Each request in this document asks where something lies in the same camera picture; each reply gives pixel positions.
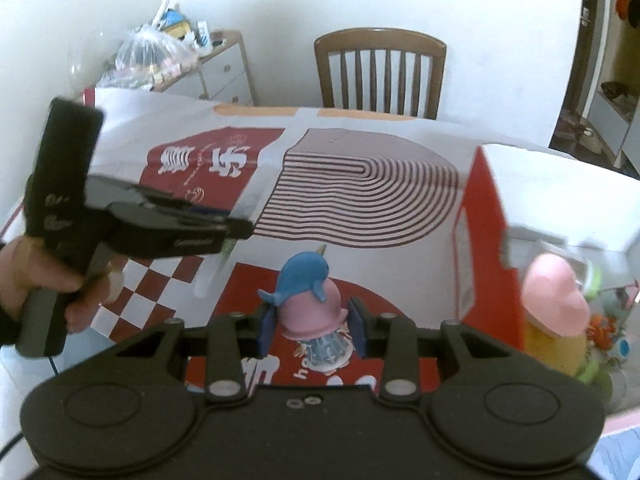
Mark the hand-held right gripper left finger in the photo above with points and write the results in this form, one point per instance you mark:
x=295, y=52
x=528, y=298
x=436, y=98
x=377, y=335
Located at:
x=267, y=330

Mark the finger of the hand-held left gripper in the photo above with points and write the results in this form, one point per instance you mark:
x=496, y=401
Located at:
x=175, y=205
x=200, y=240

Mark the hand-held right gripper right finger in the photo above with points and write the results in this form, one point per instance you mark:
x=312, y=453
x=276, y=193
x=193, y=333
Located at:
x=357, y=330

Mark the blue pink narwhal toy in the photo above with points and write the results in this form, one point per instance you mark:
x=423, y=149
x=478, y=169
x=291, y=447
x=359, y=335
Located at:
x=310, y=305

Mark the red cardboard box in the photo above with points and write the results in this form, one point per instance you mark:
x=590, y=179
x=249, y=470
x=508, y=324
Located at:
x=480, y=240

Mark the yellow plastic container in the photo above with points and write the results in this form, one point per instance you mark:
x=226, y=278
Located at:
x=550, y=352

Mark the pink plastic container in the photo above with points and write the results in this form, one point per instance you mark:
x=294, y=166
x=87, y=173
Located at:
x=550, y=295

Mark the green lip balm tube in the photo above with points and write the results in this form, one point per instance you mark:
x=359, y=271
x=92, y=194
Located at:
x=595, y=280

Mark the toothpick jar with green lid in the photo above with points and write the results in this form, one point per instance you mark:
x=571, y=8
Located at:
x=597, y=377

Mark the person's left hand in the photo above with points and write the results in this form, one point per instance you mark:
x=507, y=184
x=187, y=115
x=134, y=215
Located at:
x=20, y=270

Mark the clear plastic dome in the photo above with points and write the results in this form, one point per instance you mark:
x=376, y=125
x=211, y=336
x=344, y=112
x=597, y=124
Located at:
x=82, y=60

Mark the clear plastic bag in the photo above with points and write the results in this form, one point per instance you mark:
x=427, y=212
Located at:
x=145, y=55

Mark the white drawer cabinet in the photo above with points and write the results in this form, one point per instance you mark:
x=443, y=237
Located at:
x=227, y=75

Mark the red white printed tablecloth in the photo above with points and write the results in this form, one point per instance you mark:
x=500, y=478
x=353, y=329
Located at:
x=350, y=185

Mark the white tube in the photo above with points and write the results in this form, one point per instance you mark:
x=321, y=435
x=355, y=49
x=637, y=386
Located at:
x=203, y=32

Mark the blue yellow packet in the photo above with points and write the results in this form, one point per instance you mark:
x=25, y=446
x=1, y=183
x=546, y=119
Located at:
x=176, y=24

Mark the brown wooden chair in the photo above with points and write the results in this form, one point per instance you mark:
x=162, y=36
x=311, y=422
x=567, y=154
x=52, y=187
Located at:
x=380, y=40

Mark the white cabinet unit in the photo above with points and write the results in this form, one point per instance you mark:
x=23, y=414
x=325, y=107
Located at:
x=617, y=125

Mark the black shoes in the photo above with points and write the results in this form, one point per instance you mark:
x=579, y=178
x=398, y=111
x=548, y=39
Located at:
x=615, y=89

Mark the dark wooden door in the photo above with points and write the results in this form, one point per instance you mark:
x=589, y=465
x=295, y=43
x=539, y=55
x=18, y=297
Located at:
x=585, y=60

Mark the red hanging bag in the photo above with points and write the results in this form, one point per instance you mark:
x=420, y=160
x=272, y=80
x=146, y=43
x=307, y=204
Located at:
x=622, y=2

